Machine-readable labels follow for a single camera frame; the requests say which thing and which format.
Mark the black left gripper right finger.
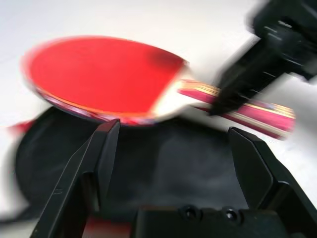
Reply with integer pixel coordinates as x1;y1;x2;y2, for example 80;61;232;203
227;126;317;238

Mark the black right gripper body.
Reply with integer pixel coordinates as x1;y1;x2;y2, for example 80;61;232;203
246;0;317;82

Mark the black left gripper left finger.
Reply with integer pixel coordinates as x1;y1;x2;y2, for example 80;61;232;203
31;119;121;238

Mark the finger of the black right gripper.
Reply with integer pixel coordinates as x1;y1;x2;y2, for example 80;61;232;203
208;37;294;117

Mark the red black paddle case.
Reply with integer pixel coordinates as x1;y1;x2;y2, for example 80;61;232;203
0;106;253;238

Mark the red ping-pong paddle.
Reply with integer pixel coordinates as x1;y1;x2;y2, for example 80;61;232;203
19;36;297;142

